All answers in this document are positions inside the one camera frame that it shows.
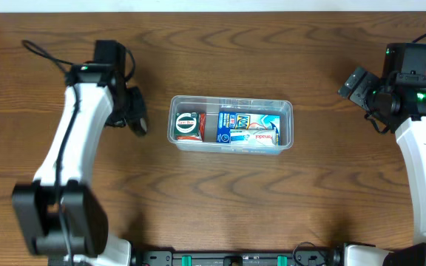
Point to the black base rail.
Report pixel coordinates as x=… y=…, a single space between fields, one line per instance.
x=301 y=256

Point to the red small box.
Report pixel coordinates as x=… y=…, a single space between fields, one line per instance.
x=202 y=130

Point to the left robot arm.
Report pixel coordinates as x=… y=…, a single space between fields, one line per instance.
x=58 y=214

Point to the green Zam-Buk box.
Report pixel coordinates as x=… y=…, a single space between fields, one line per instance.
x=187 y=124

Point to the blue Kool Fever box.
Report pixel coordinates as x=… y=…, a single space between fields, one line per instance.
x=235 y=120

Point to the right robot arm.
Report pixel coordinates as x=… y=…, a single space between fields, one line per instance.
x=404 y=73

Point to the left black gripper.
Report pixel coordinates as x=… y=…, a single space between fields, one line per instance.
x=134 y=111

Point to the white blue medicine box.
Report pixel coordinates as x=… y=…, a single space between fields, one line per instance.
x=253 y=137

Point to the clear plastic container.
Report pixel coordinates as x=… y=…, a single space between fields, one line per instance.
x=215 y=110

